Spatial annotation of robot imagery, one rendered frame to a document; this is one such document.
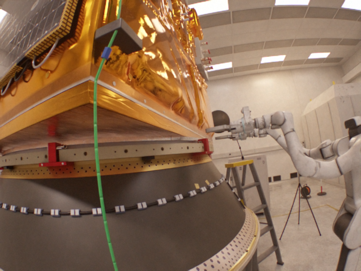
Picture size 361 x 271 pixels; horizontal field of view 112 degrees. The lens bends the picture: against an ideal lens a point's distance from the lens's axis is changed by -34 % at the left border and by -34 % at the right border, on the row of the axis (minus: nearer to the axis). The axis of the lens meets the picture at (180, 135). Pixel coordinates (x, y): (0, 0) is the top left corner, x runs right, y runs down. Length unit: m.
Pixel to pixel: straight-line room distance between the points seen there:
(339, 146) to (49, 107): 1.22
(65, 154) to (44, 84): 0.32
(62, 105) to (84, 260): 0.48
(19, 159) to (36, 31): 0.52
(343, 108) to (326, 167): 5.60
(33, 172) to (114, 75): 0.58
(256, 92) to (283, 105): 1.46
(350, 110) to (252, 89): 4.75
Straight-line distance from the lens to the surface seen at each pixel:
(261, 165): 4.53
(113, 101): 0.42
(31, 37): 0.62
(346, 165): 0.83
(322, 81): 10.46
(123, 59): 0.45
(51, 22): 0.54
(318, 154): 1.28
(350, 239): 1.09
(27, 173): 0.89
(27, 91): 0.59
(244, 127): 0.94
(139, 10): 0.60
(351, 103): 6.67
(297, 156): 0.86
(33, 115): 0.52
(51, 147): 0.74
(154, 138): 0.81
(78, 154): 0.71
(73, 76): 0.41
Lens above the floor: 1.64
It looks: 8 degrees up
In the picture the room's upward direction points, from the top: 7 degrees counter-clockwise
